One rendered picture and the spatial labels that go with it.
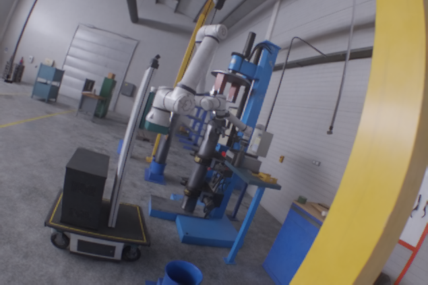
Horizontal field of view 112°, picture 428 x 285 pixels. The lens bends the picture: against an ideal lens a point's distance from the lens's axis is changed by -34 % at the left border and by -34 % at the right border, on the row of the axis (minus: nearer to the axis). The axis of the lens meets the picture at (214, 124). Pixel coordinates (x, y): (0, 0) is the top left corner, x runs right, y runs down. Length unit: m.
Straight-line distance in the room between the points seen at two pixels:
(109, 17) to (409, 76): 14.54
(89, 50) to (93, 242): 13.00
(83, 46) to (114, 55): 2.22
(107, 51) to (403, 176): 13.91
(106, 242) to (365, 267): 1.81
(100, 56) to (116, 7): 3.27
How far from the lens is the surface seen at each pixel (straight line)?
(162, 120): 1.59
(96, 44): 14.22
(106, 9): 14.92
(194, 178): 3.00
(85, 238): 1.97
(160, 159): 4.21
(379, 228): 0.50
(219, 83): 2.80
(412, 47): 0.58
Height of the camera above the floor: 1.52
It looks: 2 degrees down
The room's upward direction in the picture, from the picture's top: 18 degrees clockwise
